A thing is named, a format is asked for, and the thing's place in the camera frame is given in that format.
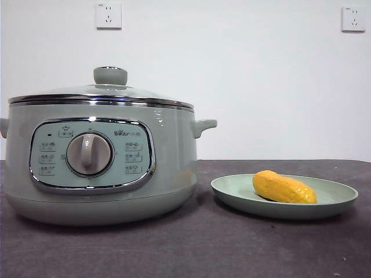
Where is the yellow corn cob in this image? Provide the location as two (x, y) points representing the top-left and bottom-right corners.
(252, 170), (318, 204)

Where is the glass lid with green knob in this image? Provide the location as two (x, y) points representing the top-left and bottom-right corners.
(8, 66), (194, 111)

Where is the pale green electric steamer pot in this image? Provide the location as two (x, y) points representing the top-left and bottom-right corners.
(0, 105), (218, 226)

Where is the pale green round plate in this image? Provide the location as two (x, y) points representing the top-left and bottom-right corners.
(210, 173), (359, 220)

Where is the white wall socket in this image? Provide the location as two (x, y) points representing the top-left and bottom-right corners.
(96, 2), (122, 30)
(341, 6), (366, 33)

